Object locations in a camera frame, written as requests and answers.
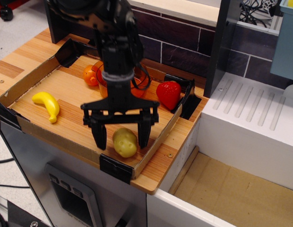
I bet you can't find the white toy sink unit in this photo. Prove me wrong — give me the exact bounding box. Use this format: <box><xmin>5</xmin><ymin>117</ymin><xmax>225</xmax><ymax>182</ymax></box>
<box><xmin>147</xmin><ymin>73</ymin><xmax>293</xmax><ymax>227</ymax></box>

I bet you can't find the black cables bundle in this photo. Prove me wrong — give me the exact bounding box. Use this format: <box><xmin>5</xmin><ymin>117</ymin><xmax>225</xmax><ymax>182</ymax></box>
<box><xmin>239</xmin><ymin>0</ymin><xmax>284</xmax><ymax>26</ymax></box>

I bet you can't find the orange transparent plastic pot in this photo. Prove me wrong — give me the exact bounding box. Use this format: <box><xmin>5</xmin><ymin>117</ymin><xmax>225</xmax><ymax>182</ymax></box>
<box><xmin>91</xmin><ymin>61</ymin><xmax>152</xmax><ymax>98</ymax></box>

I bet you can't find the blue-grey plastic bin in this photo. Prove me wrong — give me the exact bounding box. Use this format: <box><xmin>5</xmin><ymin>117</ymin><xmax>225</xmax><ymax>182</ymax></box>
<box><xmin>270</xmin><ymin>0</ymin><xmax>293</xmax><ymax>80</ymax></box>

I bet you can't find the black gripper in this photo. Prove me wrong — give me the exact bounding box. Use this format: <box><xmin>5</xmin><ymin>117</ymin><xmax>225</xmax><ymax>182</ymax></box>
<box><xmin>81</xmin><ymin>72</ymin><xmax>159</xmax><ymax>150</ymax></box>

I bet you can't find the dark grey vertical post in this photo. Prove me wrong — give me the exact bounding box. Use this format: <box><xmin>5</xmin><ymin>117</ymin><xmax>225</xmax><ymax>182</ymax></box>
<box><xmin>204</xmin><ymin>0</ymin><xmax>242</xmax><ymax>98</ymax></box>

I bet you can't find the cardboard fence with black tape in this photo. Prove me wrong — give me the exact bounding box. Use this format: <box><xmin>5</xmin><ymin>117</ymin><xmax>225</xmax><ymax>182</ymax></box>
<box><xmin>0</xmin><ymin>39</ymin><xmax>207</xmax><ymax>192</ymax></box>

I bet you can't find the yellow toy potato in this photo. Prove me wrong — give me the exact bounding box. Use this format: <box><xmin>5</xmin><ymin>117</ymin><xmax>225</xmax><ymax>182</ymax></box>
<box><xmin>112</xmin><ymin>128</ymin><xmax>138</xmax><ymax>158</ymax></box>

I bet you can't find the orange toy carrot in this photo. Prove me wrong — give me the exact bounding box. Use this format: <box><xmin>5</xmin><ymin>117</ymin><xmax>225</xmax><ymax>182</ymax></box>
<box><xmin>83</xmin><ymin>65</ymin><xmax>98</xmax><ymax>86</ymax></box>

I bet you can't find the red toy strawberry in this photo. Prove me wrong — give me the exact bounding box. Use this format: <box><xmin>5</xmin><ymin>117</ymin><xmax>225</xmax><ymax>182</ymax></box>
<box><xmin>156</xmin><ymin>81</ymin><xmax>181</xmax><ymax>110</ymax></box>

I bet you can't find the black caster wheel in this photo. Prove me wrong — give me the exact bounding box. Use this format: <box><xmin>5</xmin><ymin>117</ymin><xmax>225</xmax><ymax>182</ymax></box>
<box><xmin>0</xmin><ymin>5</ymin><xmax>13</xmax><ymax>21</ymax></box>

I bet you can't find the yellow toy banana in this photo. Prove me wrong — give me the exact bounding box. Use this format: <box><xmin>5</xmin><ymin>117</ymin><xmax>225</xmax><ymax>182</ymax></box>
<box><xmin>32</xmin><ymin>92</ymin><xmax>60</xmax><ymax>123</ymax></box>

